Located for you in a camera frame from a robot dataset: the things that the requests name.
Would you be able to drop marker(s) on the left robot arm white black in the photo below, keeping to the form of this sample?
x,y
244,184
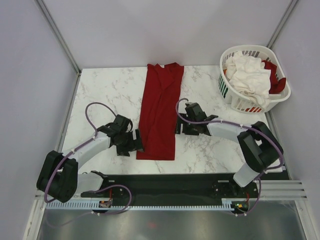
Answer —
x,y
59,177

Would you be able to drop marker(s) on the left aluminium corner post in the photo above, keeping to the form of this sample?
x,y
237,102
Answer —
x,y
58,35

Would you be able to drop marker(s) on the white t shirt pile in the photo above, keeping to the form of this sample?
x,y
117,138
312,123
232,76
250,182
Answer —
x,y
247,75

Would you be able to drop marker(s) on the white slotted cable duct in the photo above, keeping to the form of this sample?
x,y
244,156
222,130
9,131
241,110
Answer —
x,y
99,205

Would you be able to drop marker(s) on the aluminium rail frame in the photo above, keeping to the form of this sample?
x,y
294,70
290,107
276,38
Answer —
x,y
266,188

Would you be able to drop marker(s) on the right aluminium corner post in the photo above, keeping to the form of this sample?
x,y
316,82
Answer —
x,y
282,23

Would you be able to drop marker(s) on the aluminium corner post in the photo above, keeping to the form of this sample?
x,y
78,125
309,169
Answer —
x,y
282,23
58,35

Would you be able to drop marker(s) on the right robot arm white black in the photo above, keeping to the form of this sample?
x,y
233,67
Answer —
x,y
260,148

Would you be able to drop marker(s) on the red cloth in basket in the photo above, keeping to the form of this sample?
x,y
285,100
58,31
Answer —
x,y
276,85

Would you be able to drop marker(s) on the red t shirt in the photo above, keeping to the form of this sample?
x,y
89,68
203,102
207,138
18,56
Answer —
x,y
158,118

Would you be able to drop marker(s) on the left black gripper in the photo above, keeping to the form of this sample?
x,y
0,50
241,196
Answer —
x,y
135,144

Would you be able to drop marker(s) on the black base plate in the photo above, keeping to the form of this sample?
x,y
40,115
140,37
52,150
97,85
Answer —
x,y
195,189

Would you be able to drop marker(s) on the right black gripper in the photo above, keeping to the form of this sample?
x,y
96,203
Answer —
x,y
185,130

